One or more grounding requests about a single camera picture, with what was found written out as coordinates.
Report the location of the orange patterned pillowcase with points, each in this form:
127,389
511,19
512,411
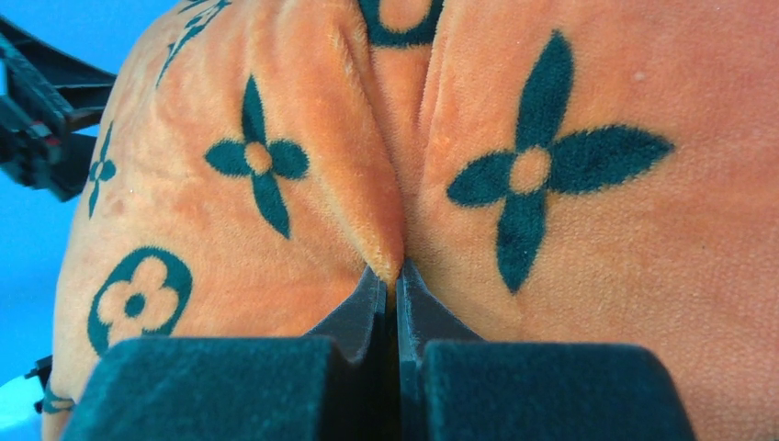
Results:
601,171

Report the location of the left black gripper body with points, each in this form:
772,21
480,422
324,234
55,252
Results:
50,98

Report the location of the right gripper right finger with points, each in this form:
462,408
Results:
456,386

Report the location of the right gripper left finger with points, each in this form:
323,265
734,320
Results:
325,385

